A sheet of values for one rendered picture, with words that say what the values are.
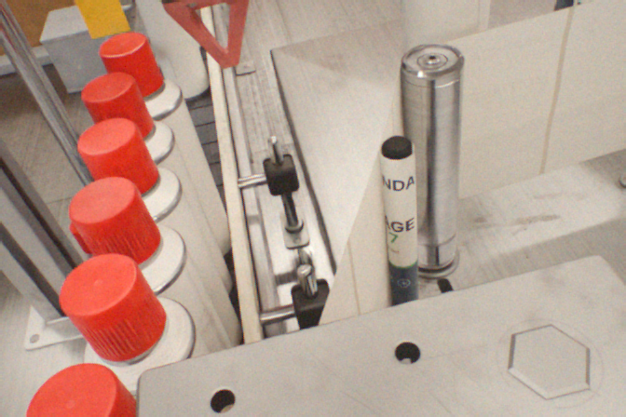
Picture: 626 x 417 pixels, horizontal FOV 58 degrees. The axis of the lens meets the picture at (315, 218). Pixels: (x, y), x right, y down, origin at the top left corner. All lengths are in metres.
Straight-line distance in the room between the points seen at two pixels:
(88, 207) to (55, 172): 0.51
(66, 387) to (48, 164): 0.61
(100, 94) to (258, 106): 0.44
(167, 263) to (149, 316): 0.05
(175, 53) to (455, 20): 0.32
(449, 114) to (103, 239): 0.21
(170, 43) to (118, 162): 0.39
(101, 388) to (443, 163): 0.26
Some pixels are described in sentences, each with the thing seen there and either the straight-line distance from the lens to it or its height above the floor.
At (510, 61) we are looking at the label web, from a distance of 0.42.
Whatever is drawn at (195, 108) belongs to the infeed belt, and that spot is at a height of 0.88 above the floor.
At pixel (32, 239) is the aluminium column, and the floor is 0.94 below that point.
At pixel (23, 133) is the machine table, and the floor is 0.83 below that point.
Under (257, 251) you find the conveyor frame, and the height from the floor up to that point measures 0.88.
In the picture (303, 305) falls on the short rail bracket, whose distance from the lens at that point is 0.41.
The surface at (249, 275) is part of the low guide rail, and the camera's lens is 0.45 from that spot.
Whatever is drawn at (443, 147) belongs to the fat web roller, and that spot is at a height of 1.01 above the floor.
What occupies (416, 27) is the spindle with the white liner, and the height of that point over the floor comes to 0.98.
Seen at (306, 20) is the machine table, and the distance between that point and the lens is 0.96.
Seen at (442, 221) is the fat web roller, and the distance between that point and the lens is 0.42.
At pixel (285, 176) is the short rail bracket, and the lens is 0.52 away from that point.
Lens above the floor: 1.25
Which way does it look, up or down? 45 degrees down
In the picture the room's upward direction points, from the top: 12 degrees counter-clockwise
